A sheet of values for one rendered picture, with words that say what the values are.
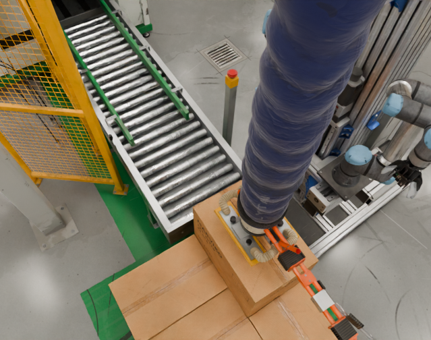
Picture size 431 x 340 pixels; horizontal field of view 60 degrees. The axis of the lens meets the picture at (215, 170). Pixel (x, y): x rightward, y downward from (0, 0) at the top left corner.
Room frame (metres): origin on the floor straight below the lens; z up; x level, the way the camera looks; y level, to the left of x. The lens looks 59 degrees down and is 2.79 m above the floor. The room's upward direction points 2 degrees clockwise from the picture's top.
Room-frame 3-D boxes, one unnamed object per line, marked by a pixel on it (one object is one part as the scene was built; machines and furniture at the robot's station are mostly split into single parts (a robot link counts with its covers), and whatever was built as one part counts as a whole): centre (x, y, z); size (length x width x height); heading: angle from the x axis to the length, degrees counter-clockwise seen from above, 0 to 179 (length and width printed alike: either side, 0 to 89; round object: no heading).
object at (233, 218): (0.68, -0.14, 1.08); 0.34 x 0.10 x 0.05; 34
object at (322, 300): (0.35, -0.48, 1.18); 0.07 x 0.07 x 0.04; 34
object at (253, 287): (0.73, -0.22, 0.74); 0.60 x 0.40 x 0.40; 34
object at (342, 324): (0.23, -0.55, 1.18); 0.08 x 0.07 x 0.05; 34
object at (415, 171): (0.72, -0.70, 1.66); 0.09 x 0.08 x 0.12; 128
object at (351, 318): (0.31, -0.57, 1.18); 0.31 x 0.03 x 0.05; 46
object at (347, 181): (1.05, -0.72, 1.09); 0.15 x 0.15 x 0.10
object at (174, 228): (1.05, 0.00, 0.58); 0.70 x 0.03 x 0.06; 125
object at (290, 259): (0.53, -0.36, 1.18); 0.10 x 0.08 x 0.06; 124
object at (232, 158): (2.19, 0.40, 0.50); 2.31 x 0.05 x 0.19; 35
